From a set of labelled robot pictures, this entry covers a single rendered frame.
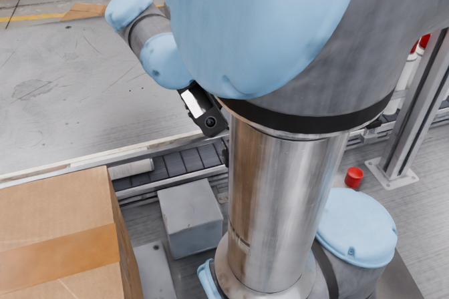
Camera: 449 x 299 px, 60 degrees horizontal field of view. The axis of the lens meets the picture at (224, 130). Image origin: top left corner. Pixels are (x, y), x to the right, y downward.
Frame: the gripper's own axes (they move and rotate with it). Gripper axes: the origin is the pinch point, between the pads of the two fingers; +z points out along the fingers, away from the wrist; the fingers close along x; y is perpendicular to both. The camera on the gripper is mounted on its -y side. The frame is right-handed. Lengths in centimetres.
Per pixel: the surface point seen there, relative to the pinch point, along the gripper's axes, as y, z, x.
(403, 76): -2.1, 14.4, -37.8
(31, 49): 68, -13, 44
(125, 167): -1.8, -10.2, 20.8
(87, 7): 275, 64, 72
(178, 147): -3.7, -8.4, 9.4
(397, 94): -3.6, 16.8, -34.8
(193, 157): 0.0, 0.3, 10.3
